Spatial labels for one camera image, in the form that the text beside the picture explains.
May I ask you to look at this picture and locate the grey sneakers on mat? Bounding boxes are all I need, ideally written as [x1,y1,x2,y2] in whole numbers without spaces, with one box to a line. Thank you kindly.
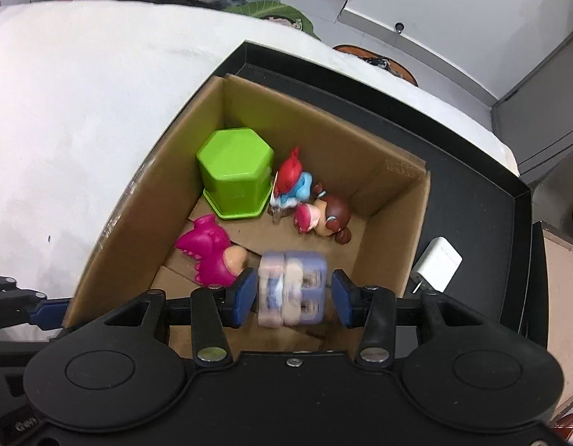
[333,44,418,87]

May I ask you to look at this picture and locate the white charger plug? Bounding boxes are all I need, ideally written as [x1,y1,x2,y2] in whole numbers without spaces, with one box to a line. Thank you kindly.
[411,237,463,295]

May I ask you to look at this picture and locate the green hexagonal container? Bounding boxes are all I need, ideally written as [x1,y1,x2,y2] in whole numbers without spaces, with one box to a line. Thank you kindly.
[196,127,274,220]

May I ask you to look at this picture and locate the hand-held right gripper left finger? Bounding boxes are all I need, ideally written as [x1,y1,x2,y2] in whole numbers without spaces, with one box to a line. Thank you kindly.
[103,269,259,364]

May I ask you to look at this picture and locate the red printed packet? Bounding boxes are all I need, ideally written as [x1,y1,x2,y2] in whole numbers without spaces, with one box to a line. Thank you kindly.
[548,416,573,444]

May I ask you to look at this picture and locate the pink dinosaur toy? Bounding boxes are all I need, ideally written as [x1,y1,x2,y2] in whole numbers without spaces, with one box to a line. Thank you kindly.
[175,214,249,289]

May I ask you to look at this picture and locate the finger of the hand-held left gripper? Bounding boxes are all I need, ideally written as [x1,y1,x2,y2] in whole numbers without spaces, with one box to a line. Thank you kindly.
[0,274,70,333]

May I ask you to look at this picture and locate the grey sneaker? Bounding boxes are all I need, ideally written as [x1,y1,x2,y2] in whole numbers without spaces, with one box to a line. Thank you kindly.
[361,56,394,72]

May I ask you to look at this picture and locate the brown-haired doll figurine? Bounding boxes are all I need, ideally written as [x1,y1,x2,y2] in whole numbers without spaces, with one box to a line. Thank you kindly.
[293,193,353,245]

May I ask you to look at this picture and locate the green cartoon floor mat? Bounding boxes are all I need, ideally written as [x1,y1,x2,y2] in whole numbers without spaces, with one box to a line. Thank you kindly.
[221,0,320,40]

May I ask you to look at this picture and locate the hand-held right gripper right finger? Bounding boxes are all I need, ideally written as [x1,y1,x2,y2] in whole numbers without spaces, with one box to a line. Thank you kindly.
[330,269,482,364]

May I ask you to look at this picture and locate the black tray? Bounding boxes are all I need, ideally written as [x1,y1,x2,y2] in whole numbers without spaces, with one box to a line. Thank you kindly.
[224,41,533,349]

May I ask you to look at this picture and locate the white cube toy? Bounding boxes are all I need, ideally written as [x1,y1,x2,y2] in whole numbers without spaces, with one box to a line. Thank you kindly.
[257,250,331,328]

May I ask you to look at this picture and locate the cardboard box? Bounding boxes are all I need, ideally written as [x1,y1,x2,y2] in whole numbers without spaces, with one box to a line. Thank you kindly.
[62,74,431,358]

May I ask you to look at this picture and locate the red-haired blue figurine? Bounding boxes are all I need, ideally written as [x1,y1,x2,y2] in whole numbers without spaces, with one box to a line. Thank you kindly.
[268,145,326,221]

